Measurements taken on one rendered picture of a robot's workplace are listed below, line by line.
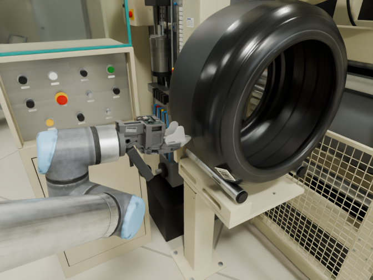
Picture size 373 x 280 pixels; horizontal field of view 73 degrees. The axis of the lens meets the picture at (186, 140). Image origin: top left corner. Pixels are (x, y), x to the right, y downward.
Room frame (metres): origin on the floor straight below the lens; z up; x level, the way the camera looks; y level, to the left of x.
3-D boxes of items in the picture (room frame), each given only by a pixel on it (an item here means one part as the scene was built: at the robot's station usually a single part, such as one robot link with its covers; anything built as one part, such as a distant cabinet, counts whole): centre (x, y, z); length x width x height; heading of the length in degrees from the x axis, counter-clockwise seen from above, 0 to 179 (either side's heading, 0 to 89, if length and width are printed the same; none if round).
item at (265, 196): (0.83, -0.21, 0.80); 0.37 x 0.36 x 0.02; 119
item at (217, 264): (1.04, -0.07, 0.01); 0.27 x 0.27 x 0.02; 29
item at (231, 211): (0.76, -0.09, 0.83); 0.36 x 0.09 x 0.06; 29
